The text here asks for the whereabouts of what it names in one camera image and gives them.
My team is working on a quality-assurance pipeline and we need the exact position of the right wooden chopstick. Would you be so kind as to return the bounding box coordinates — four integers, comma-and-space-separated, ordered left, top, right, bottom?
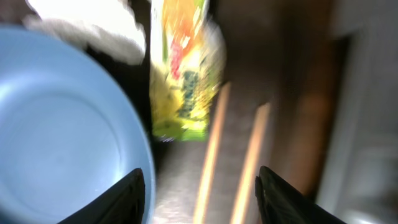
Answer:
229, 103, 271, 224

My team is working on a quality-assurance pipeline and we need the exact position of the crumpled white tissue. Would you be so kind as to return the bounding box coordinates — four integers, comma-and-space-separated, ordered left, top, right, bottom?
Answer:
22, 0, 146, 65

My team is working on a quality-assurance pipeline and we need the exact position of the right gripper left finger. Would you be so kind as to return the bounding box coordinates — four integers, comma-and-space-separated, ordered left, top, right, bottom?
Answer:
59, 168, 145, 224

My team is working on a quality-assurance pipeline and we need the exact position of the left wooden chopstick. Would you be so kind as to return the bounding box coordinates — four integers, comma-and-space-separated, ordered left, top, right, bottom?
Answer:
193, 82, 231, 224

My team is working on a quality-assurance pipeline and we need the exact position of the yellow green snack wrapper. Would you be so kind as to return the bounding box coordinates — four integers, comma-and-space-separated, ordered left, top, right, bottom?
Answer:
149, 0, 226, 141

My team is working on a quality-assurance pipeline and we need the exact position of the wooden chopstick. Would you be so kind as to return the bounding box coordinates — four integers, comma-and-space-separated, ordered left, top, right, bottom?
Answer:
229, 103, 271, 224
193, 82, 231, 224

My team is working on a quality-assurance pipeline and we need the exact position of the brown plastic serving tray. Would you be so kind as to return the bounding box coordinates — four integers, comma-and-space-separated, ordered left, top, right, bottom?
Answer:
88, 0, 340, 223

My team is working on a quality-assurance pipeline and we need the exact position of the large dark blue bowl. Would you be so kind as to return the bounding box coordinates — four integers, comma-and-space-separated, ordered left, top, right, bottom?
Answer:
1, 24, 155, 223

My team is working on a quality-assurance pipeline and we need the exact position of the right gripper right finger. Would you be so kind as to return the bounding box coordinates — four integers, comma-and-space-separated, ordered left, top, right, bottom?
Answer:
255, 166, 345, 224

